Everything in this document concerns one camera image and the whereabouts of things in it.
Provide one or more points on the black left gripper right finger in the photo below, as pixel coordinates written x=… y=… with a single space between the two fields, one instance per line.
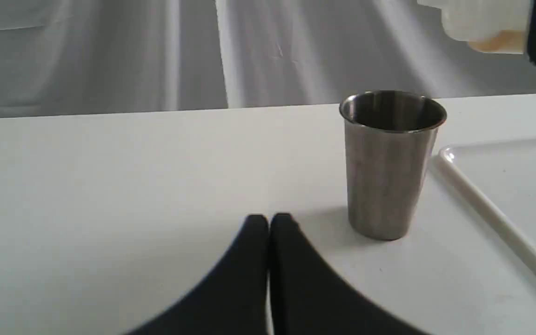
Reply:
x=308 y=297

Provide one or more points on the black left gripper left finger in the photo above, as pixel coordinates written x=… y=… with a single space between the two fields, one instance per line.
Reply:
x=231 y=298

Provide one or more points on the plastic squeeze bottle with oil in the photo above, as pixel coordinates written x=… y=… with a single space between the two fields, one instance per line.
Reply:
x=487 y=26

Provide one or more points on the stainless steel cup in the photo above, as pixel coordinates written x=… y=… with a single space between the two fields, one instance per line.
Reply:
x=389 y=138

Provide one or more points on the white plastic tray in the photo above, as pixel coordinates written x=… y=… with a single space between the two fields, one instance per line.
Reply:
x=498 y=179

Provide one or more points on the grey fabric backdrop curtain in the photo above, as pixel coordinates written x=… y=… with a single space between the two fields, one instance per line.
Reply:
x=60 y=57

